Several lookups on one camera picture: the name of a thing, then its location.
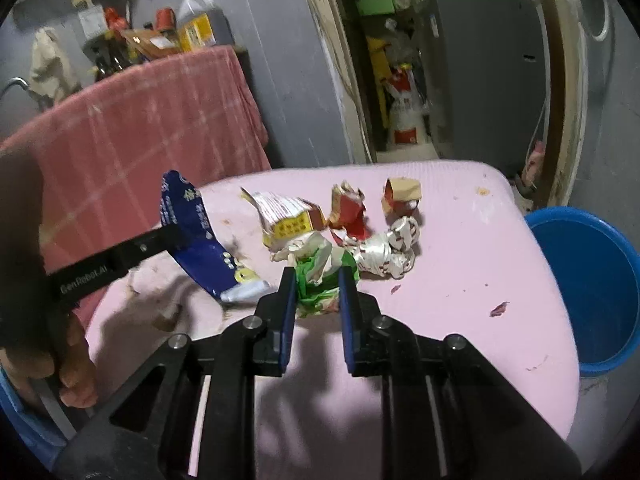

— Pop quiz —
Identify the green wrapper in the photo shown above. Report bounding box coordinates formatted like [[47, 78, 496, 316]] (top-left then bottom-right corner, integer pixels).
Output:
[[295, 247, 359, 318]]

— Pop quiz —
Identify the silver foil wrapper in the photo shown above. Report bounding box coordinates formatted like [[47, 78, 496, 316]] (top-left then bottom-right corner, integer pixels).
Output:
[[347, 216, 420, 280]]

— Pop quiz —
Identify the blue snack wrapper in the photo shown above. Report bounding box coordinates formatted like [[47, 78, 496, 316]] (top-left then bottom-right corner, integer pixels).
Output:
[[160, 170, 273, 304]]

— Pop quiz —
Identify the white yellow carton box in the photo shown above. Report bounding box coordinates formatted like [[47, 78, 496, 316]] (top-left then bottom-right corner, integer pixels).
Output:
[[241, 188, 326, 252]]

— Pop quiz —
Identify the red carton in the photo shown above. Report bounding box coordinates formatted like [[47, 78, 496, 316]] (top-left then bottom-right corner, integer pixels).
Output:
[[328, 181, 372, 246]]

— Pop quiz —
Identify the person's left hand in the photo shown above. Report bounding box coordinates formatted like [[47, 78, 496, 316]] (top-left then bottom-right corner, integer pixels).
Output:
[[1, 313, 98, 408]]

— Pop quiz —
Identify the pink floral table cloth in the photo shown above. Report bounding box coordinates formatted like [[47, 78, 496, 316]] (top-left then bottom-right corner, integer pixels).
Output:
[[84, 159, 582, 480]]

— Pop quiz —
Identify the pink plaid cloth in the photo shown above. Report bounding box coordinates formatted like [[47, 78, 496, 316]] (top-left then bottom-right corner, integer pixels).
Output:
[[1, 47, 270, 271]]

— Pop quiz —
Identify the brown small carton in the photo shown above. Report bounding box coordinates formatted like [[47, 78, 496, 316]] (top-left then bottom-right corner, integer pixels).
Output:
[[382, 178, 422, 217]]

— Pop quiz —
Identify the beige hanging rag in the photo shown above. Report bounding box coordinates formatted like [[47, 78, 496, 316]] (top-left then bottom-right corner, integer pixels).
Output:
[[28, 27, 81, 105]]

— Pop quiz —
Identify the metal faucet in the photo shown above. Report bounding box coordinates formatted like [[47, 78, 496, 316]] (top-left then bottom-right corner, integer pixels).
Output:
[[0, 76, 29, 99]]

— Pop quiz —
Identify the red white sack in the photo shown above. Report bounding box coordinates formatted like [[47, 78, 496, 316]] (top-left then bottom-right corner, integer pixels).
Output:
[[385, 64, 428, 150]]

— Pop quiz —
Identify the blue plastic bucket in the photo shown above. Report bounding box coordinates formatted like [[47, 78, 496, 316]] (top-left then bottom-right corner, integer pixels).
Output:
[[525, 207, 639, 377]]

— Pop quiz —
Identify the metal utensil holder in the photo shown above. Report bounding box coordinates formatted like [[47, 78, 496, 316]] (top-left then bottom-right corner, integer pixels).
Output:
[[78, 6, 108, 40]]

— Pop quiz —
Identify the red cup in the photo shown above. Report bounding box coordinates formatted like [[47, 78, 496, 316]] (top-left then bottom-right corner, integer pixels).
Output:
[[155, 8, 176, 32]]

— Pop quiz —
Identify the large vinegar jug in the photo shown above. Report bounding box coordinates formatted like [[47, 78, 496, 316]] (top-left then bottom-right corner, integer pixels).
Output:
[[177, 0, 234, 52]]

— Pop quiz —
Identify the grey washing machine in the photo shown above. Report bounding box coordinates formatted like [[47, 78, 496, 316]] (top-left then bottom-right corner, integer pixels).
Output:
[[414, 0, 547, 178]]

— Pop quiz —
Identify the green box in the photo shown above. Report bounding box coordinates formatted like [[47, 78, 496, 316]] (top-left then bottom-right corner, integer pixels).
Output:
[[356, 0, 395, 16]]

